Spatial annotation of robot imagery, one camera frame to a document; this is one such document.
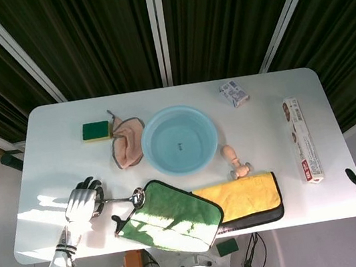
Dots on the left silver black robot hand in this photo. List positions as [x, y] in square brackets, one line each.
[79, 203]

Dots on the stainless steel ladle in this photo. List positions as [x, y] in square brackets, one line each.
[138, 197]

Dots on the light blue plastic basin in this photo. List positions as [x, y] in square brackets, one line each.
[179, 140]

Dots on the green yellow scouring sponge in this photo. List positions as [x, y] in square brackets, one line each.
[95, 130]

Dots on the pink dishcloth grey trim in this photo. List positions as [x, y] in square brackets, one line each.
[129, 144]

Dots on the orange box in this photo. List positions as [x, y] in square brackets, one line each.
[133, 262]

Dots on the long white cookie box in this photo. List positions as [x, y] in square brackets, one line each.
[302, 141]

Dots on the green microfiber towel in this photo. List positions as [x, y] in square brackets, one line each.
[174, 215]

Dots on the yellow grey microfiber towel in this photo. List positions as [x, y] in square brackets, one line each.
[242, 197]

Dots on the dark green floor sponge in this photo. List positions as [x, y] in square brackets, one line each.
[227, 247]

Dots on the small white blue carton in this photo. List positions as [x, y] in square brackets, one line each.
[233, 93]

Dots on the white frame post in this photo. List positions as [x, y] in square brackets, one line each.
[158, 28]
[290, 7]
[16, 50]

